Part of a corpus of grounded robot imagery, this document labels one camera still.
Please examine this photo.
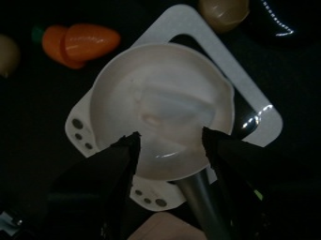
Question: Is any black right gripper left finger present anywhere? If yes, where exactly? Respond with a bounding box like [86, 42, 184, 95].
[16, 130, 143, 240]

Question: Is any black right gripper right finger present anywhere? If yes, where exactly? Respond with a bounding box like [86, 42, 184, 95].
[202, 126, 321, 240]

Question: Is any pale pink object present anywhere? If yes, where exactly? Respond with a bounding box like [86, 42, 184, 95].
[127, 211, 207, 240]

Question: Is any orange toy carrot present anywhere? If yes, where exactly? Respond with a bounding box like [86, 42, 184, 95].
[31, 22, 123, 70]

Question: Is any brown toy potato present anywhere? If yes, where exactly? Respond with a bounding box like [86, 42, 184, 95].
[197, 0, 251, 34]
[0, 34, 21, 79]

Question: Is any black glossy dotted-edge object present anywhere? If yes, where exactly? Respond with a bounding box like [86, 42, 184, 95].
[246, 0, 321, 46]

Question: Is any white saucepan with grey handle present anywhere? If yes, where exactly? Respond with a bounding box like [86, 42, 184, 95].
[88, 42, 235, 240]

